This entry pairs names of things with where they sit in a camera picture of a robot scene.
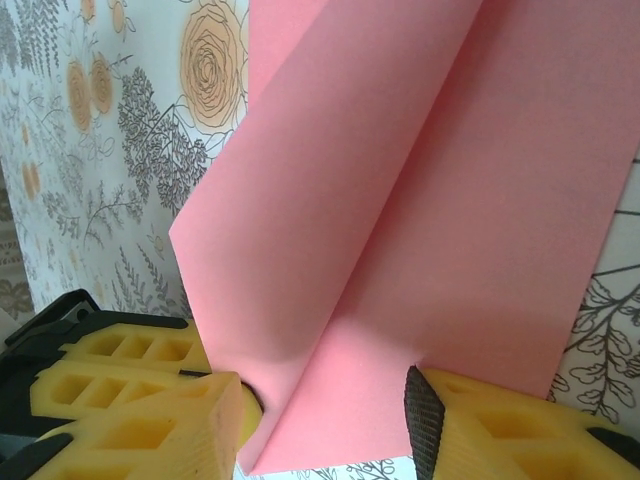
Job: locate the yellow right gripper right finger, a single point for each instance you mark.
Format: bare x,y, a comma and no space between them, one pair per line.
500,440

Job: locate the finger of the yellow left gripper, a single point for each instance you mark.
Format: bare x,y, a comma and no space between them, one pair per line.
45,395
90,332

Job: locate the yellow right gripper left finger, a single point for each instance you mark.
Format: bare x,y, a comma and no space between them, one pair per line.
150,460

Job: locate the pink paper sheet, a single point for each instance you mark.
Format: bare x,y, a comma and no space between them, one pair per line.
400,200

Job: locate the floral patterned table cover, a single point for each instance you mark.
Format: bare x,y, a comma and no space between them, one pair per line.
125,150

